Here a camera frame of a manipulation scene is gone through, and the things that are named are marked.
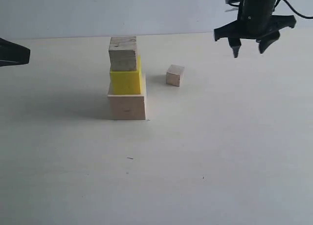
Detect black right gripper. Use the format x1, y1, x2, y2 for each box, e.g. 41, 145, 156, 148
214, 15, 296, 58

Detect small pale wooden cube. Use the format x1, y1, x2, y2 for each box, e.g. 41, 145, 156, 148
166, 65, 184, 87

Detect medium plywood cube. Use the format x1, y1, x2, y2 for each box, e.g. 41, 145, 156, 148
109, 36, 137, 71

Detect yellow cube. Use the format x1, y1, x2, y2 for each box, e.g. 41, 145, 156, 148
110, 55, 142, 95

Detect large pale wooden cube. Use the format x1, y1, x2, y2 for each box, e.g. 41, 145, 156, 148
107, 73, 147, 120

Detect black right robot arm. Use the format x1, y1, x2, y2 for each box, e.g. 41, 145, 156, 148
214, 0, 296, 58

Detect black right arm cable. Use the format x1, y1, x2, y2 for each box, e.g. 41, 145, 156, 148
276, 0, 313, 19

